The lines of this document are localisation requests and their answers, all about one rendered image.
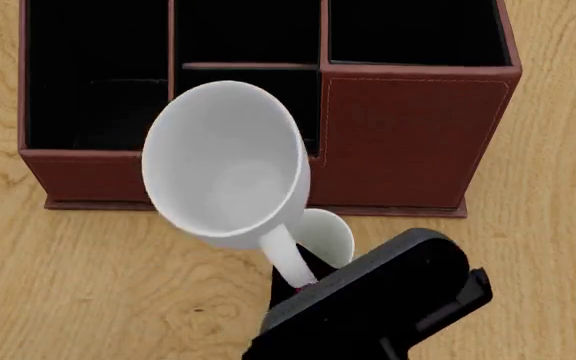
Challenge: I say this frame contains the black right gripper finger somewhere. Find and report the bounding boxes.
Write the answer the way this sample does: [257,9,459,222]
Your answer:
[295,242,340,283]
[269,263,300,306]

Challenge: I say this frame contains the white ceramic mug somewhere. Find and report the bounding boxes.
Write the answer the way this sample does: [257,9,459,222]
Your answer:
[140,79,357,288]

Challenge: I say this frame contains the brown leather desk caddy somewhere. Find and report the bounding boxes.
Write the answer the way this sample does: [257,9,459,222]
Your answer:
[17,0,524,219]

